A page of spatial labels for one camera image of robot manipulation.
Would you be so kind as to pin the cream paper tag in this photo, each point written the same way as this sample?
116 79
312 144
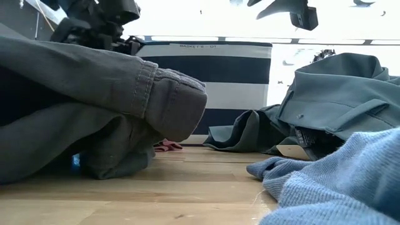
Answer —
292 151

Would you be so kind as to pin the maroon garment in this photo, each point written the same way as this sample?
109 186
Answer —
167 146

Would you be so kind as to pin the navy white striped fabric basket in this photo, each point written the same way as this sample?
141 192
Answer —
218 68

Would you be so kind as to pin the dark grey garment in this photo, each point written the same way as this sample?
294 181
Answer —
78 93

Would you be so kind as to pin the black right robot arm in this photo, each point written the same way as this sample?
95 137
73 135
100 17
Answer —
364 2

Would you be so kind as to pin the grey-green trousers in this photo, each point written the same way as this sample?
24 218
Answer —
337 93

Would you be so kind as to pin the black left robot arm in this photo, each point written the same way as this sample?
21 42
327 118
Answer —
93 18

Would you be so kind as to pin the light blue knit sock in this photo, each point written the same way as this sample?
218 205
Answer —
343 187

